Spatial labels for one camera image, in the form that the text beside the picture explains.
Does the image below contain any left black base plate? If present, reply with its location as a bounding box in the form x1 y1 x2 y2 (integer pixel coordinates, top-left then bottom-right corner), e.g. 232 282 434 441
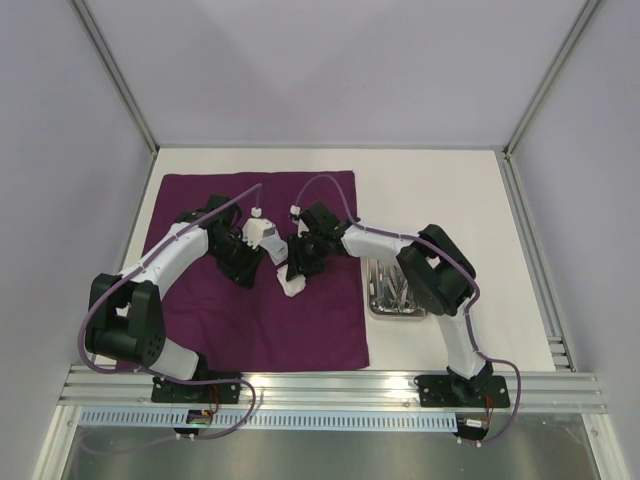
151 372 241 405

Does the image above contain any blister packet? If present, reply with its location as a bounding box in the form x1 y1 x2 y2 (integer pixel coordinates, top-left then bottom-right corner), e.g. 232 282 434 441
260 236 288 266

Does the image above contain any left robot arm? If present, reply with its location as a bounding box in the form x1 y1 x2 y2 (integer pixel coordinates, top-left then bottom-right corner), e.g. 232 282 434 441
77 195 276 401

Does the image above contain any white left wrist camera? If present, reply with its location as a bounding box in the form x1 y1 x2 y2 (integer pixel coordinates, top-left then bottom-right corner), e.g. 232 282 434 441
242 207 276 250

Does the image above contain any right aluminium side rail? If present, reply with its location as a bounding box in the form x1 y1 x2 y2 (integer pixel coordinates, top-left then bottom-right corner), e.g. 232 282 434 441
496 150 577 373

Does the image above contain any stainless steel tray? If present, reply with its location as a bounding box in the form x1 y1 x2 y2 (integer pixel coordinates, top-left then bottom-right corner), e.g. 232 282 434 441
366 259 427 321

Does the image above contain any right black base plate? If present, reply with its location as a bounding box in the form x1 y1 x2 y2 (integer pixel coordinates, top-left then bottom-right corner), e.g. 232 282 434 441
414 374 511 409

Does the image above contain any slotted cable duct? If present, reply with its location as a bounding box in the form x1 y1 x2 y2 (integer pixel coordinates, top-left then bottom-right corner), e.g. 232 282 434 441
78 407 457 433

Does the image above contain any front aluminium rail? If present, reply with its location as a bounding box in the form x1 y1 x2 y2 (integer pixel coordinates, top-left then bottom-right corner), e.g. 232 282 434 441
58 366 607 414

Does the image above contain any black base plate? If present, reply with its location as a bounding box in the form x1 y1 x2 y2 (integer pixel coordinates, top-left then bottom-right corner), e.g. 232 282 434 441
414 374 511 409
151 372 241 405

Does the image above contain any purple cloth mat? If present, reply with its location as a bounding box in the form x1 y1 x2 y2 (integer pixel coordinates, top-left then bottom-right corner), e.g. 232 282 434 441
144 171 369 372

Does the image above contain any gauze pad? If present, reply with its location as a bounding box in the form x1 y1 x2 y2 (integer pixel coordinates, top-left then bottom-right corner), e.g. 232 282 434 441
276 265 306 298

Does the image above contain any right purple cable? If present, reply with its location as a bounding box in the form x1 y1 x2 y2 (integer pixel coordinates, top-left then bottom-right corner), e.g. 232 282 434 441
289 174 524 447

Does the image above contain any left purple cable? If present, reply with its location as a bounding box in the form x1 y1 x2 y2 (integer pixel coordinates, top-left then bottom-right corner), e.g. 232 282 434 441
78 182 264 376

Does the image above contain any purple cable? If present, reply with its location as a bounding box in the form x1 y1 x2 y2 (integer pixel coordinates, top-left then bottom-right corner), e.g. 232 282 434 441
78 182 264 376
289 174 524 447

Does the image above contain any aluminium frame post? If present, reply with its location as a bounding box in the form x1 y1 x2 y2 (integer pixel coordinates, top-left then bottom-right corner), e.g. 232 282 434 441
503 0 605 160
68 0 159 158

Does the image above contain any right aluminium frame post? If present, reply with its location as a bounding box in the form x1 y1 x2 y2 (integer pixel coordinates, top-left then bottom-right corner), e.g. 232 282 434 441
503 0 605 160

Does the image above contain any left aluminium frame post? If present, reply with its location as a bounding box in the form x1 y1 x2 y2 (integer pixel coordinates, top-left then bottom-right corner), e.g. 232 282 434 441
68 0 159 158

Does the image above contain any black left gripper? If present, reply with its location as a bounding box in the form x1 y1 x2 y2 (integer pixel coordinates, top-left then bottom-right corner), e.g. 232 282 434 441
209 231 266 289

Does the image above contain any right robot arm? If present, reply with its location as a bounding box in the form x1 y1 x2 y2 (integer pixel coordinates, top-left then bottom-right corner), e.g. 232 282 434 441
278 201 492 405

